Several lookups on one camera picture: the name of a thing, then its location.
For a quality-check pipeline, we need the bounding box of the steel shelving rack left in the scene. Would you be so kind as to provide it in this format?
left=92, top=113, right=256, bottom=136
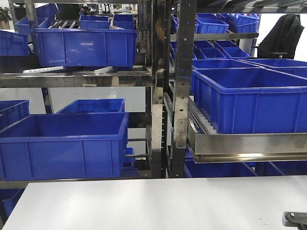
left=0, top=0, right=171, bottom=179

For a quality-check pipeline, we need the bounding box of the steel shelving rack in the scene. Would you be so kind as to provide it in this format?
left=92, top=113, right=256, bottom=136
left=0, top=0, right=171, bottom=179
left=164, top=0, right=307, bottom=178

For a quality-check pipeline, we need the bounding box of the blue bin behind lower left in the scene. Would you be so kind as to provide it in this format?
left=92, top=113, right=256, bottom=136
left=57, top=99, right=125, bottom=114

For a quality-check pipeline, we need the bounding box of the white roller track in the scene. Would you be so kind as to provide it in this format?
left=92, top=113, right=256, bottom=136
left=189, top=98, right=218, bottom=135

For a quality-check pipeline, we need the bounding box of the blue bin below right shelf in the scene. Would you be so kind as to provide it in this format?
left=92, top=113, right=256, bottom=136
left=184, top=160, right=258, bottom=178

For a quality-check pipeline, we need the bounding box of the blue bin behind right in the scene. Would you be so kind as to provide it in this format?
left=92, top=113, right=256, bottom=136
left=192, top=59, right=263, bottom=70

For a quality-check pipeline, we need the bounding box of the large blue bin right shelf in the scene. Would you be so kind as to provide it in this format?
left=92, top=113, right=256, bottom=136
left=192, top=68, right=307, bottom=134

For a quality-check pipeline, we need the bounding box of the small blue bin top right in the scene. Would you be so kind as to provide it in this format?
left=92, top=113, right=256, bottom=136
left=196, top=17, right=229, bottom=34

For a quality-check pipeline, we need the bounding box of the large blue bin lower left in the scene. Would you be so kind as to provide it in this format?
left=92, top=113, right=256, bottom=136
left=0, top=112, right=129, bottom=181

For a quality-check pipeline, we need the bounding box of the large blue bin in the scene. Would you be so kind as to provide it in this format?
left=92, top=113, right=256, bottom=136
left=32, top=28, right=137, bottom=68
left=0, top=112, right=129, bottom=181

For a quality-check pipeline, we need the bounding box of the steel shelving rack right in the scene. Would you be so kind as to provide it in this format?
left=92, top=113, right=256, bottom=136
left=164, top=0, right=307, bottom=178

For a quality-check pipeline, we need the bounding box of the large blue bin upper left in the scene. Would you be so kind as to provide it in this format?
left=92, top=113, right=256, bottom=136
left=32, top=28, right=137, bottom=68

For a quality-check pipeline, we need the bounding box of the blue bin far left edge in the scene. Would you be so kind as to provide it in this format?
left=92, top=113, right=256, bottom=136
left=0, top=100, right=30, bottom=130

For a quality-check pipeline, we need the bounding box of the black office chair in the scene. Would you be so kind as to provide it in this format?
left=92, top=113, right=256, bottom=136
left=257, top=14, right=304, bottom=59

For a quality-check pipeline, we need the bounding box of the blue bin far right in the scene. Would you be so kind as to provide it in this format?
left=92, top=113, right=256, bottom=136
left=239, top=58, right=307, bottom=78

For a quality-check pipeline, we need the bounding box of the blue bin upper far left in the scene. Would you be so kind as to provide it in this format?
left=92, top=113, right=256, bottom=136
left=0, top=30, right=29, bottom=56

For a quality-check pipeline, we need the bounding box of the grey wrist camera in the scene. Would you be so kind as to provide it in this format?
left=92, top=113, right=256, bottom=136
left=282, top=211, right=307, bottom=230

